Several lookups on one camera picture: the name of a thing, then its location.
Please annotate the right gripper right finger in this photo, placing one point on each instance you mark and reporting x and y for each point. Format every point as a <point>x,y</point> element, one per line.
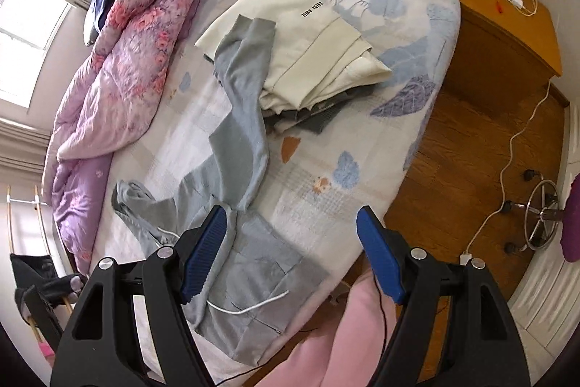
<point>482,346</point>

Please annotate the grey hooded sweatshirt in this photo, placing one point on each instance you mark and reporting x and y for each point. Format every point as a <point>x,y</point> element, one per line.
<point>258,282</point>

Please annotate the wooden clothes rack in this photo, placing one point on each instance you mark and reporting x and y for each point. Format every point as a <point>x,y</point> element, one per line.
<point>22,233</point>

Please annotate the dark patterned folded clothes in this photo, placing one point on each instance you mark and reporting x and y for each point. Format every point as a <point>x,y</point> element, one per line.
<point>318,117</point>

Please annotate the black garment on rack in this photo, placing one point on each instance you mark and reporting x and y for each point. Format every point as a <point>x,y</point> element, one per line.
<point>39,272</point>

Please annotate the pink trousers leg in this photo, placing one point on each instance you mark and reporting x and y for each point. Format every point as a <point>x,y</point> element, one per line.
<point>346,349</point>

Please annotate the chrome chair base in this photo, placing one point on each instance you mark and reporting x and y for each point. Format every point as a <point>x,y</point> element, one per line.
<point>542,213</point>

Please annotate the floral bed sheet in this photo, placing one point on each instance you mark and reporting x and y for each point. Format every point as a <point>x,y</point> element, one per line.
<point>316,182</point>

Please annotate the purple floral quilt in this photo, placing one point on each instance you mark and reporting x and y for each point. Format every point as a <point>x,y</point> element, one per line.
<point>109,104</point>

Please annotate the wooden nightstand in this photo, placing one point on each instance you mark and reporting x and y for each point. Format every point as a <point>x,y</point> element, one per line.
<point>502,57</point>

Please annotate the cream folded garment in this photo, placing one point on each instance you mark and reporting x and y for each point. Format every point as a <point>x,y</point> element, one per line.
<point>315,53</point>

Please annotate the window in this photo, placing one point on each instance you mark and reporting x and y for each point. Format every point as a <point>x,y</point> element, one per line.
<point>27,30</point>

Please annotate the white charger with cable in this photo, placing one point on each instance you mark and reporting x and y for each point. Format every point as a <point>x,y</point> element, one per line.
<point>521,8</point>

